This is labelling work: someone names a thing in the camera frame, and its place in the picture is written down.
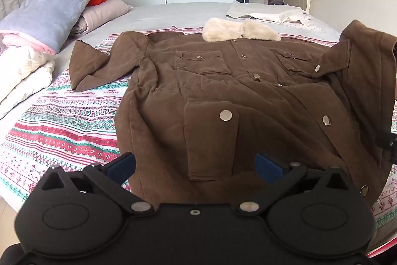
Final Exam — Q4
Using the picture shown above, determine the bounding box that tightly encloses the grey sheeted bed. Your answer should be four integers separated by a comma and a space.
0, 1, 397, 216

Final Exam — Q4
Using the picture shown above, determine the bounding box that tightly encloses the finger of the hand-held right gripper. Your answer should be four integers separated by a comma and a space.
374, 125, 397, 164

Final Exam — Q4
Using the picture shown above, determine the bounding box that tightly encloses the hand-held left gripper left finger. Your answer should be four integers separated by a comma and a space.
41, 152, 156, 216

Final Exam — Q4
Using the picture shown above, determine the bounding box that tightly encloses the white quilt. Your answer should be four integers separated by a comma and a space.
0, 46, 56, 119

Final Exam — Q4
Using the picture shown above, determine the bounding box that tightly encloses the pink pillow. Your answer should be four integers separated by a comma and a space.
70, 0, 131, 36

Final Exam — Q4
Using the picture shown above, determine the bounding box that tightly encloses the brown jacket with fur collar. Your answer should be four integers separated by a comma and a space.
68, 17, 397, 206

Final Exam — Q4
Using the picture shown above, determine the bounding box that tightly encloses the pink folded blanket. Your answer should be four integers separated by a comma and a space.
0, 31, 56, 56

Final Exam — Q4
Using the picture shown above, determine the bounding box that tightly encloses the white folded cloth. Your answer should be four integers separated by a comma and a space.
225, 1, 311, 25

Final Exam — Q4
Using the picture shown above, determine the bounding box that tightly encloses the blue-grey pillow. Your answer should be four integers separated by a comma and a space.
0, 0, 117, 55

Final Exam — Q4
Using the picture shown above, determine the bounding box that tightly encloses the pale floral cloth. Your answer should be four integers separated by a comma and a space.
287, 15, 320, 33

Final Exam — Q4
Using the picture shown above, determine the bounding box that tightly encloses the striped patterned blanket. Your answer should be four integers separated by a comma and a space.
0, 26, 397, 230

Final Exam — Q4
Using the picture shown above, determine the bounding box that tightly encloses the large red object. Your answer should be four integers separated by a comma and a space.
367, 238, 397, 259

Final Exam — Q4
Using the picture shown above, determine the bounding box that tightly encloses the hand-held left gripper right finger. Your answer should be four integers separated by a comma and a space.
239, 153, 352, 217

